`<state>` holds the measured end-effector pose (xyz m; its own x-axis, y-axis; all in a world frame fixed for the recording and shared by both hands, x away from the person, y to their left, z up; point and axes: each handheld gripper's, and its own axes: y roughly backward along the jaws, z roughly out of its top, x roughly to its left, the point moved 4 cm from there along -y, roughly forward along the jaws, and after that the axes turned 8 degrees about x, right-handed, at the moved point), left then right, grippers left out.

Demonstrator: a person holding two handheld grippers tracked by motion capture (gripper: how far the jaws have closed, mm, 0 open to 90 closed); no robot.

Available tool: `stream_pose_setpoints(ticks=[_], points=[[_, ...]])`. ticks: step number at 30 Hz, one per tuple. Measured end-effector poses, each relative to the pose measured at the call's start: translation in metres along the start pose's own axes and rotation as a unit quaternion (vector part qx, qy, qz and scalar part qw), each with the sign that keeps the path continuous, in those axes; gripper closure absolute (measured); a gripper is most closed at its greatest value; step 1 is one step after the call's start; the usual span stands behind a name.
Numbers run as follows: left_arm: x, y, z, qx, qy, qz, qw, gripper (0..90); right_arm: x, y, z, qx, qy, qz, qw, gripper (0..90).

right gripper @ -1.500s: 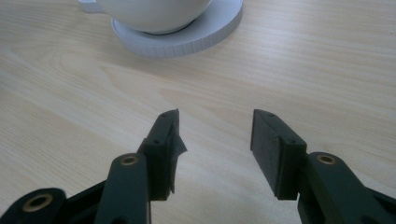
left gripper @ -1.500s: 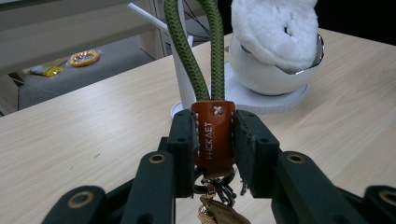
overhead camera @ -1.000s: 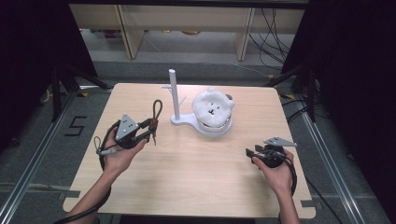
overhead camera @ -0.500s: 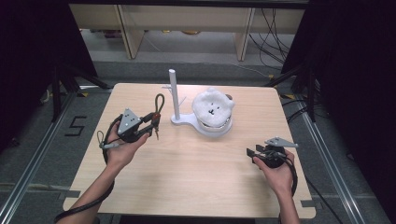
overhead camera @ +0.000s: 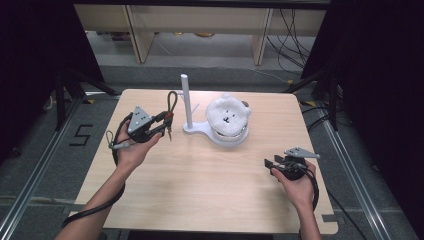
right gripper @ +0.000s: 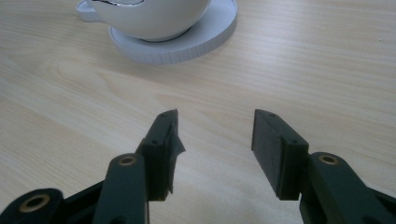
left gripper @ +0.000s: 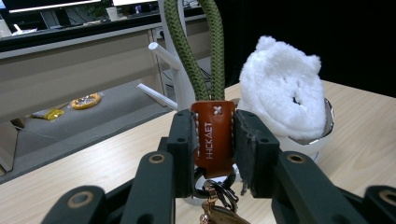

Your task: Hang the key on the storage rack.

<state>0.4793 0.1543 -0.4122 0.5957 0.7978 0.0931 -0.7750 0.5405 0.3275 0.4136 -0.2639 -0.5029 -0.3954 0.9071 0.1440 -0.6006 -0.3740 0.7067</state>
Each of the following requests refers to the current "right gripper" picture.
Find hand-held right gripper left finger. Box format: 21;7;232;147
135;108;187;202

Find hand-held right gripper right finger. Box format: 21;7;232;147
251;108;310;201

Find white ribbed round coaster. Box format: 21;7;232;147
108;0;238;65

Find white ceramic cup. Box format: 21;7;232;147
75;0;213;43

